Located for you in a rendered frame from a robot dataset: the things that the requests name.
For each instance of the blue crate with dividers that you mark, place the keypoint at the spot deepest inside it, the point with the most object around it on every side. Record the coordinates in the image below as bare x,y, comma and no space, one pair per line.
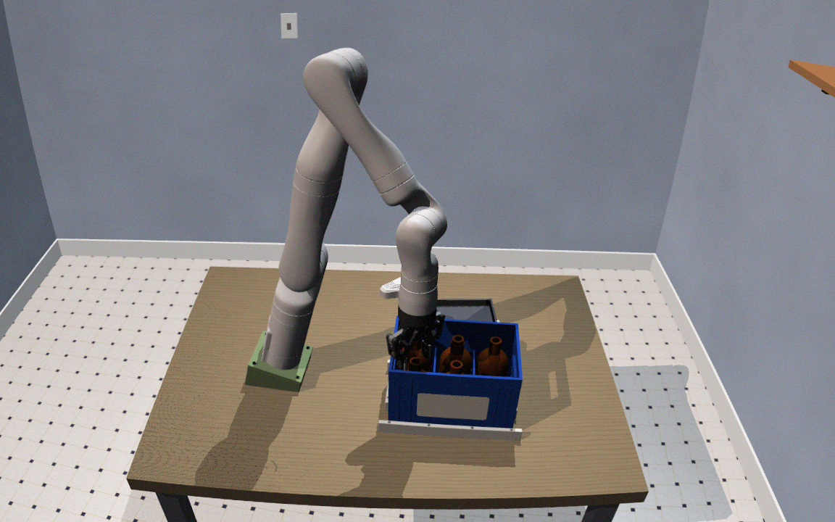
460,400

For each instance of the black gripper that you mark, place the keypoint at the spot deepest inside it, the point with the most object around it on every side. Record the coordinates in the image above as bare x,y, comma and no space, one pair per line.
406,332

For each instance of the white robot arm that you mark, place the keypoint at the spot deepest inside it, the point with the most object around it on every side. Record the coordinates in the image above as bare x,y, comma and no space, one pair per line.
336,82

